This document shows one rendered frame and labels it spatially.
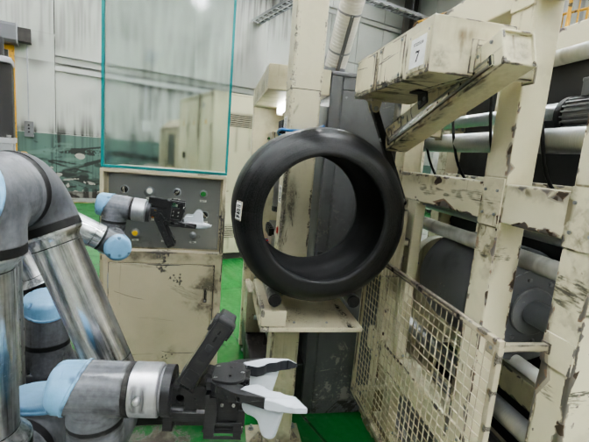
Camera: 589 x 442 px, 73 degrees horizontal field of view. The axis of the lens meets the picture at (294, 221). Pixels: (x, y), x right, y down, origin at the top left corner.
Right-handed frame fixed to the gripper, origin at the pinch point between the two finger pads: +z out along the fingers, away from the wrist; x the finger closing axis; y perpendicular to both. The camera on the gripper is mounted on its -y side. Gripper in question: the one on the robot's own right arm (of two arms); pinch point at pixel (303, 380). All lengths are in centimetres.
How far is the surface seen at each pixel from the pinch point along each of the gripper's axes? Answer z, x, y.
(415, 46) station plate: 32, -52, -73
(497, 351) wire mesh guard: 50, -31, 5
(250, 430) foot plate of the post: -6, -140, 87
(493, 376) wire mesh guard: 50, -32, 11
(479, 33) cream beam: 46, -45, -75
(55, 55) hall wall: -469, -852, -317
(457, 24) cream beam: 40, -44, -76
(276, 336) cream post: 3, -118, 32
